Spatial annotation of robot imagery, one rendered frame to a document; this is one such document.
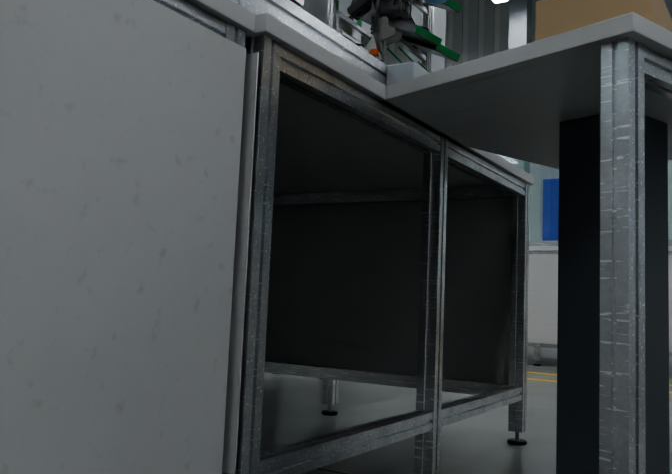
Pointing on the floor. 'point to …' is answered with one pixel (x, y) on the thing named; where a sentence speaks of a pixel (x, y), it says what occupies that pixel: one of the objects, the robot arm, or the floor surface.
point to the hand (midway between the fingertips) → (379, 50)
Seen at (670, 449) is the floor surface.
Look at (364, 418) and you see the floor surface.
